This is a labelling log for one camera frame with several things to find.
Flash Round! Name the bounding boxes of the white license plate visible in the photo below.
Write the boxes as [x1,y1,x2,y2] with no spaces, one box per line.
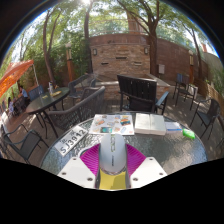
[53,124,89,157]

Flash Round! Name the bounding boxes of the orange canopy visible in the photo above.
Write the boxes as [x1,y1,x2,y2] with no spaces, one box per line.
[0,59,35,99]

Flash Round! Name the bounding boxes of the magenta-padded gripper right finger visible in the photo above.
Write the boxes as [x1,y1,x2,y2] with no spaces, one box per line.
[125,143,168,190]

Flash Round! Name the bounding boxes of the wooden lamp post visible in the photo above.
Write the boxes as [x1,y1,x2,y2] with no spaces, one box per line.
[188,49,195,84]
[64,42,76,83]

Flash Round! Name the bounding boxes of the large tree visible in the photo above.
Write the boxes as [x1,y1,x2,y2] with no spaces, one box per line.
[119,0,168,76]

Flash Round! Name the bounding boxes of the green tube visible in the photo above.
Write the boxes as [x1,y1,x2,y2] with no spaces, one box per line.
[182,128,196,140]

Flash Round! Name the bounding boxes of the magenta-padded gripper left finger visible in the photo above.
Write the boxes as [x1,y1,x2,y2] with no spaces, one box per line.
[57,143,102,190]

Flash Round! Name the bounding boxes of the white computer mouse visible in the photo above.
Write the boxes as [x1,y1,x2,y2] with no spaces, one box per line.
[99,132,128,178]

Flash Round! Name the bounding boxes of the colourful printed sheet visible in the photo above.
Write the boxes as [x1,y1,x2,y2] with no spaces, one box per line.
[88,113,135,136]

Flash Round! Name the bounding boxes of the stone fire pit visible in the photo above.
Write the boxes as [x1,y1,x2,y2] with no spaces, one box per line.
[74,73,171,101]

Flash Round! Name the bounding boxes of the black slatted chair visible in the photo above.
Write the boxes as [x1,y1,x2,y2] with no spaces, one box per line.
[116,74,170,116]

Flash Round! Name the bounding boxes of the blue chair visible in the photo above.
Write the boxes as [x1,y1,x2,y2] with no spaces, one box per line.
[28,84,45,101]

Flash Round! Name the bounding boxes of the person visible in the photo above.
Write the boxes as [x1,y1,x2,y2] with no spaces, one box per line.
[7,96,16,115]
[18,84,29,100]

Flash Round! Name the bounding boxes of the dark wicker chair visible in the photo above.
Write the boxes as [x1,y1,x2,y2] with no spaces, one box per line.
[44,85,107,139]
[68,73,98,108]

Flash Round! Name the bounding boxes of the black metal armchair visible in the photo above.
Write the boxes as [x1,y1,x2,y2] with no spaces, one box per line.
[0,123,50,164]
[172,73,198,111]
[189,97,222,137]

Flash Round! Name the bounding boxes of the dark round side table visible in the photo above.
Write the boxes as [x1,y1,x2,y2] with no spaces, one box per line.
[25,87,71,129]

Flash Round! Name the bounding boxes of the white wall box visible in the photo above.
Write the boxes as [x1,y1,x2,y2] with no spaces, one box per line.
[157,63,166,75]

